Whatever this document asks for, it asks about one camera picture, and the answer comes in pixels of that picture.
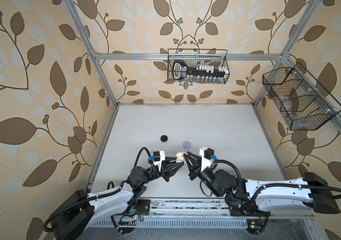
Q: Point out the black round earbud case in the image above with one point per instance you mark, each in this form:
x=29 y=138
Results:
x=164 y=138

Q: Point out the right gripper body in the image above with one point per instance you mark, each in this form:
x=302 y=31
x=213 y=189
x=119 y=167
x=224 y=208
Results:
x=198 y=172

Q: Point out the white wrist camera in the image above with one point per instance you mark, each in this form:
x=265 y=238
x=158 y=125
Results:
x=157 y=159
x=207 y=158

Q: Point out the wall wire basket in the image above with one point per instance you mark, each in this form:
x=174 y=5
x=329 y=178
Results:
x=304 y=103
x=215 y=57

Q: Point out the back wall wire basket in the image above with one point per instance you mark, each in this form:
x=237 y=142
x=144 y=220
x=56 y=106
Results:
x=215 y=57

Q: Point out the purple round earbud case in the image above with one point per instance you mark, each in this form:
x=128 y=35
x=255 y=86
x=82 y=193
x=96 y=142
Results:
x=187 y=145

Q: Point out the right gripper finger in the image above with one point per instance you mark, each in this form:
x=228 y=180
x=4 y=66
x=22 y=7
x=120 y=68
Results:
x=192 y=157
x=191 y=165

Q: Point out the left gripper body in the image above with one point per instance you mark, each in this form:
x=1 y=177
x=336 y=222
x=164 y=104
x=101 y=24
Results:
x=163 y=175

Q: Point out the right wall wire basket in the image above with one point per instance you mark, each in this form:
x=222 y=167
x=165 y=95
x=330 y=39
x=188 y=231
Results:
x=304 y=103

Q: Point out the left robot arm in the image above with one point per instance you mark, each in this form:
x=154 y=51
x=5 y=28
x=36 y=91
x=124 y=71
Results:
x=81 y=210

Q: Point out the beige earbud case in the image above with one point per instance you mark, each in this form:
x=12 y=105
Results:
x=180 y=157

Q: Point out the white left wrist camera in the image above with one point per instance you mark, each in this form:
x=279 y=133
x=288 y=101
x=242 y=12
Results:
x=157 y=159

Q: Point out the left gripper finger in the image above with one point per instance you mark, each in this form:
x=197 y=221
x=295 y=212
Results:
x=173 y=168
x=173 y=162

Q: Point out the black tool in basket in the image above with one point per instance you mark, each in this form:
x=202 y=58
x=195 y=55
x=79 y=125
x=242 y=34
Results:
x=180 y=70

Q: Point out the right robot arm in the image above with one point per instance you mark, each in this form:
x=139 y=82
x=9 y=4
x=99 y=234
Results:
x=224 y=180

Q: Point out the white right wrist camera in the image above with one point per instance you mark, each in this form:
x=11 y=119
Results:
x=207 y=158

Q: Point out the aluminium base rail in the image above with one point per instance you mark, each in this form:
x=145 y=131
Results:
x=188 y=208

